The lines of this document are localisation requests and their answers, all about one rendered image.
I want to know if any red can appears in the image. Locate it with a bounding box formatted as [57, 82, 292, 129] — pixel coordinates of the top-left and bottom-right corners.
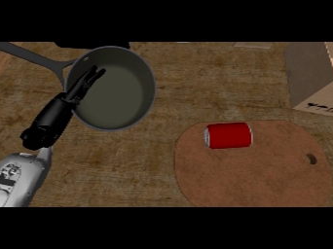
[202, 122, 253, 150]

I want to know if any brown wooden cutting board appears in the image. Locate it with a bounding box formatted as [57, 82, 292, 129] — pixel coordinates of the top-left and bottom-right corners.
[174, 120, 333, 208]

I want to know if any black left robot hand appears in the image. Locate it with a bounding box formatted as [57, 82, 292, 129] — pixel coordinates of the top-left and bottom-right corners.
[20, 64, 107, 151]

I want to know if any cardboard box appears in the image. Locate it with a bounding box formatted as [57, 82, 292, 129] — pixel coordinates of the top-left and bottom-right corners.
[283, 42, 333, 120]

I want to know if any dark grey frying pan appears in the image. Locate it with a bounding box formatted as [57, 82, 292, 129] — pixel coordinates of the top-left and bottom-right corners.
[0, 42, 157, 132]

